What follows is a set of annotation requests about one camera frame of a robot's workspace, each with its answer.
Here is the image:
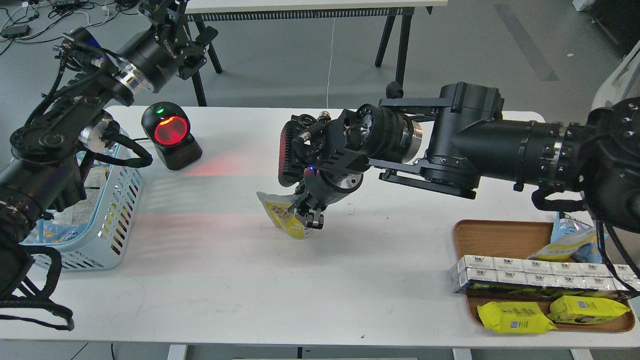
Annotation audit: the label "white snack bag in basket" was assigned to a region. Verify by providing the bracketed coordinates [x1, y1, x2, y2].
[52, 165, 110, 226]

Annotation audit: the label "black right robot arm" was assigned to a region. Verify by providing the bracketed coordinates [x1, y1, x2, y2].
[278, 81, 640, 275]

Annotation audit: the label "yellow snack pack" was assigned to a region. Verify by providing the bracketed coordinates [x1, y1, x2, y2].
[546, 295, 631, 325]
[477, 301, 557, 334]

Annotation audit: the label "brown wooden tray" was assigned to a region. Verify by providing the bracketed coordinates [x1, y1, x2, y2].
[453, 219, 637, 333]

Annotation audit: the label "background white table black legs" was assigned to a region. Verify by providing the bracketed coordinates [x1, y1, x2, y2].
[187, 0, 448, 108]

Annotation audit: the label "white hanging cable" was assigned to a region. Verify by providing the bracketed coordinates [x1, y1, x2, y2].
[326, 18, 336, 109]

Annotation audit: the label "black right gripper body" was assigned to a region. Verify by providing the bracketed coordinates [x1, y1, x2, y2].
[299, 166, 364, 211]

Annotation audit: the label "blue snack bag in basket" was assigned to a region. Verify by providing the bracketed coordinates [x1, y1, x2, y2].
[35, 219, 85, 244]

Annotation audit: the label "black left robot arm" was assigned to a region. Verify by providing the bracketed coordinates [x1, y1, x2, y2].
[1, 0, 218, 331]

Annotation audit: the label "yellow white nut snack pouch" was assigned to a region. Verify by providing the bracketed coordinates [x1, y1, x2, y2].
[256, 191, 314, 240]

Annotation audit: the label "yellow snack pack right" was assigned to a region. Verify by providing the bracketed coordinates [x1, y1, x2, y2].
[546, 295, 631, 325]

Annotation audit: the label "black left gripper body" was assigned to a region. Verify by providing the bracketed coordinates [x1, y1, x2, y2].
[115, 26, 207, 95]

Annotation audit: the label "black barcode scanner red window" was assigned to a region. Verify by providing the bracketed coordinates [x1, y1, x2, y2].
[141, 101, 202, 171]

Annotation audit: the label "yellow snack pack left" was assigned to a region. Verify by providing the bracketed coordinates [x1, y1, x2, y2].
[477, 301, 557, 334]

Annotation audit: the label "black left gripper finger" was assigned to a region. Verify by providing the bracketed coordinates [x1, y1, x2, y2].
[138, 0, 188, 41]
[187, 26, 219, 63]

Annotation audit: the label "light blue plastic basket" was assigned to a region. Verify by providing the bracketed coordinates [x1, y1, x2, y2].
[22, 161, 143, 272]

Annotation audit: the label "silver boxed snack multipack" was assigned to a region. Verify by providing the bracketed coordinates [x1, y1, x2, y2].
[448, 255, 639, 301]

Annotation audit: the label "floor cables and adapters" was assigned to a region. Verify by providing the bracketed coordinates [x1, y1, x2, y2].
[0, 0, 141, 57]

